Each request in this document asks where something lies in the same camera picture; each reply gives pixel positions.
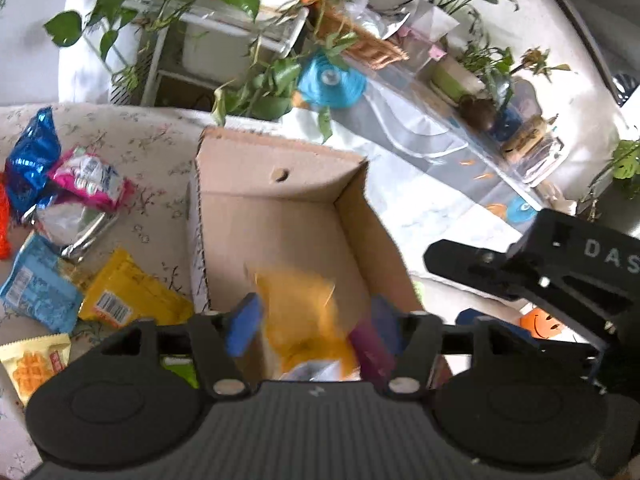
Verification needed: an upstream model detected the green plant pot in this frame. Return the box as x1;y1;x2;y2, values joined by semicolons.
430;55;486;103

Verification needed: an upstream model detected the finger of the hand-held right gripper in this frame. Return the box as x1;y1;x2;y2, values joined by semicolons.
424;239;536;306
456;308;528;333

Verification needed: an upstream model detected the brown round pot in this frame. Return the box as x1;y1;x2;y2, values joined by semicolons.
459;95;496;131

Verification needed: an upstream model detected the glass jar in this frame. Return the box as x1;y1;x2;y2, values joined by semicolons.
502;115;568;186

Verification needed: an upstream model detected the blue round ornament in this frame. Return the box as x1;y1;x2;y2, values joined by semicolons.
297;52;366;109

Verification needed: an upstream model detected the red snack packet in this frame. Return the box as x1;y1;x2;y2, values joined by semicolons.
0;172;12;261

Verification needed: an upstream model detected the white metal rack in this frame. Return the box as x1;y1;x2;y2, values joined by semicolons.
107;0;308;108

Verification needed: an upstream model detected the wicker basket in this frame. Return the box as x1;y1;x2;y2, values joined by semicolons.
315;5;408;70

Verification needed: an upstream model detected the dark framed screen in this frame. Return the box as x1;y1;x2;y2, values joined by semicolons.
525;0;640;106

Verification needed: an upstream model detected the green snack packet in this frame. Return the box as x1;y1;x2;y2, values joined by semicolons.
160;355;201;391

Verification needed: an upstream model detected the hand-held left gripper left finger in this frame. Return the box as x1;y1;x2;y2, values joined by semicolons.
95;292;264;401

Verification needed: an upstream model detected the purple snack packet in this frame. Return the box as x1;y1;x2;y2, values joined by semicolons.
348;320;401;396

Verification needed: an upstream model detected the plain yellow snack packet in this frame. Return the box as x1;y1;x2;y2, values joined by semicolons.
252;265;362;382

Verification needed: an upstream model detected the blue foil snack packet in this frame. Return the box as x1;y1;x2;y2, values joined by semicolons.
4;106;63;216

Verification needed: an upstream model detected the waffle print snack packet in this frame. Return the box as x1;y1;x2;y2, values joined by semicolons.
0;332;72;408

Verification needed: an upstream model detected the blue vase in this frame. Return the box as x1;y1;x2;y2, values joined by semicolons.
487;107;523;143

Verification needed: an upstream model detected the clear acrylic table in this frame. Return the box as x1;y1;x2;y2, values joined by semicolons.
330;60;551;211

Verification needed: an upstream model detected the cardboard box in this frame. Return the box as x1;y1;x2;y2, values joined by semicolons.
186;126;453;391

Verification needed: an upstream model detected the green leafy plant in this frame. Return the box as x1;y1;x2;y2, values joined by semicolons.
582;140;640;221

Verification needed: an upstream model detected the yellow barcode snack packet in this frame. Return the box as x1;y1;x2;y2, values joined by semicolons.
77;248;196;328

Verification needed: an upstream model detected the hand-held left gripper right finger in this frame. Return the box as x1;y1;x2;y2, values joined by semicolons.
370;294;540;401

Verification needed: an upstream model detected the pink snack packet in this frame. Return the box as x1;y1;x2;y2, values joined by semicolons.
48;146;136;211

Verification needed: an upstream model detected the light blue snack packet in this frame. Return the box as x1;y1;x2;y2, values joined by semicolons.
0;232;86;335

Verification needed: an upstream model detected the grey square pot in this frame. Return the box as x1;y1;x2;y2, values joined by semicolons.
410;0;461;41

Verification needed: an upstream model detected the orange smiley pumpkin bucket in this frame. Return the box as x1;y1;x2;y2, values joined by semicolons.
520;306;566;340

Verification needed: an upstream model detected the floral tablecloth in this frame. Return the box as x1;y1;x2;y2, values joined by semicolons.
0;102;281;480

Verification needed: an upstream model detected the small leafy plant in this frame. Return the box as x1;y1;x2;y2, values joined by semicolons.
460;45;571;103

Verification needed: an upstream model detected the clear plastic bag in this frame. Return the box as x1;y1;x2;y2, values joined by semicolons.
345;0;416;41

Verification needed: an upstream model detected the silver clear snack packet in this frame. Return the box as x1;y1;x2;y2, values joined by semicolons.
30;195;121;261

